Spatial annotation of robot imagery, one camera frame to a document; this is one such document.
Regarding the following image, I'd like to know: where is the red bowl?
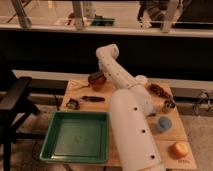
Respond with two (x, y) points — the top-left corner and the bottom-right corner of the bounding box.
(88, 80), (106, 91)

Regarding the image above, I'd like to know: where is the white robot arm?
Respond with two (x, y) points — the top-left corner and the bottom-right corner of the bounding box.
(96, 44), (166, 171)

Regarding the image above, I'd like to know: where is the wooden table board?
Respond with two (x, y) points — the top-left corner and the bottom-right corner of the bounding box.
(59, 78), (198, 171)

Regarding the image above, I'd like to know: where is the cream cloth piece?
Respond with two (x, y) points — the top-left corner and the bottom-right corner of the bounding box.
(69, 80), (89, 90)

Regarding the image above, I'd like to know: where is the brown pinecone object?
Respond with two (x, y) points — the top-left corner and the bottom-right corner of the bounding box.
(149, 83), (172, 99)

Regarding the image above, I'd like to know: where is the green plastic tray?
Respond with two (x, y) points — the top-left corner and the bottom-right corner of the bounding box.
(40, 111), (109, 164)

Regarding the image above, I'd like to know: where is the small metal cup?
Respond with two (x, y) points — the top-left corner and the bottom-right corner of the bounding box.
(162, 100), (176, 113)

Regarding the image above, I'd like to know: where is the black chair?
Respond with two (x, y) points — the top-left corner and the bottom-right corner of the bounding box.
(0, 50), (43, 171)

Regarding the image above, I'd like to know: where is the orange fruit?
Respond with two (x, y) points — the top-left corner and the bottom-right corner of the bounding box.
(171, 142), (189, 158)

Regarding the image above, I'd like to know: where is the black handled knife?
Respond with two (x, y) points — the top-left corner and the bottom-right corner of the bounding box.
(82, 96), (105, 102)

